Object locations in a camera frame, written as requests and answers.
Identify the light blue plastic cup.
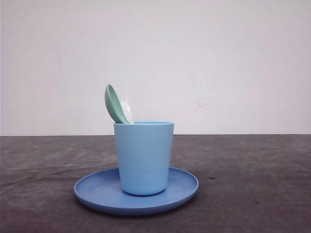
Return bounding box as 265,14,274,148
114,121,174,196

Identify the white plastic fork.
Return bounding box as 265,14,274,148
118,88,134,124

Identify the mint green plastic spoon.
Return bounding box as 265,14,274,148
104,84,130,124

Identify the blue plastic plate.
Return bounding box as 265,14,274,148
73,167,199,216

